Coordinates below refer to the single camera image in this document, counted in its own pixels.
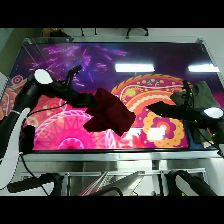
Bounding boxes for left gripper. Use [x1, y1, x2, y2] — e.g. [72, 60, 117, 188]
[70, 91, 99, 109]

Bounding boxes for black cable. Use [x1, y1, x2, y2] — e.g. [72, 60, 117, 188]
[27, 101, 69, 118]
[19, 150, 50, 197]

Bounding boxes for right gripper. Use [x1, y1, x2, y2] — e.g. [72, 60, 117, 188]
[146, 101, 177, 119]

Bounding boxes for dark red garment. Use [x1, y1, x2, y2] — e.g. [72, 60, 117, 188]
[82, 87, 137, 137]

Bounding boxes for silver frame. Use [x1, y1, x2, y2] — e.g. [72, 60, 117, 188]
[0, 150, 224, 197]

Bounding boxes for olive green garment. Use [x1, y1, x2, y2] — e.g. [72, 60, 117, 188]
[169, 80, 224, 145]

